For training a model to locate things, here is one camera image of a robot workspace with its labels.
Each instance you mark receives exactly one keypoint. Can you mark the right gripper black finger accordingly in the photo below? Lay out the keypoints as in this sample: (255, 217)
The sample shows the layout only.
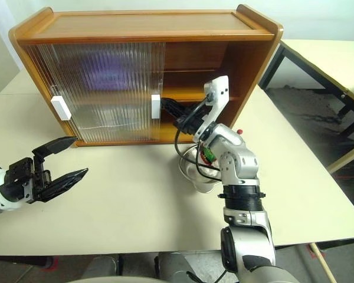
(174, 103)
(171, 112)

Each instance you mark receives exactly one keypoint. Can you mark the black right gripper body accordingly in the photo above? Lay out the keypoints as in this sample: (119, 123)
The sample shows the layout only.
(188, 122)

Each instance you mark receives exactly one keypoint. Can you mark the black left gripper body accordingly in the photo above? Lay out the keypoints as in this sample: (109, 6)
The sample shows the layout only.
(20, 179)

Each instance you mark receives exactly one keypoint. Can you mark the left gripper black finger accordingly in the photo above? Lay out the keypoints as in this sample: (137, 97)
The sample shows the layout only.
(56, 146)
(63, 182)

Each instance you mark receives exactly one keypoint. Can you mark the ribbed glass sliding door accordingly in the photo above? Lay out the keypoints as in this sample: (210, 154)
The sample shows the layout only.
(60, 107)
(155, 106)

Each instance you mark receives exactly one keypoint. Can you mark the purple tissue package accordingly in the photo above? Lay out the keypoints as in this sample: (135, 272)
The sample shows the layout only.
(106, 73)

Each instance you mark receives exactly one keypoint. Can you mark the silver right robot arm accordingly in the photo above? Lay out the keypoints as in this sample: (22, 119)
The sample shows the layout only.
(239, 165)

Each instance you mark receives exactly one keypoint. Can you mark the white plush toy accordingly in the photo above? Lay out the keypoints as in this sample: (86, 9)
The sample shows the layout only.
(208, 154)

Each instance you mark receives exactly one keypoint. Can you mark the wooden cabinet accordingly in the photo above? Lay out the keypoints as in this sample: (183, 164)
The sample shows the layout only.
(141, 25)

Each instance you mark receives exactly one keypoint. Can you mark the white metal bowl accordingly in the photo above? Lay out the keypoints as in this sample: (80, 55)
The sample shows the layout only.
(200, 179)

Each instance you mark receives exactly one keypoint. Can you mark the grey rounded shape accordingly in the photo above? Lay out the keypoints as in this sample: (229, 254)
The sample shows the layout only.
(103, 266)
(177, 266)

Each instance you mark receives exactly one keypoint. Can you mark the wooden stick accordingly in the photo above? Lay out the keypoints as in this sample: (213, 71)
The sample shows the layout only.
(323, 262)

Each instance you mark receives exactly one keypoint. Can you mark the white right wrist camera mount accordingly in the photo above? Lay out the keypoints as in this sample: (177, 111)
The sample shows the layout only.
(218, 94)

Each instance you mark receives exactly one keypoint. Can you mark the beige table with black frame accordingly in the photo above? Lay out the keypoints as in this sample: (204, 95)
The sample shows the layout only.
(318, 59)

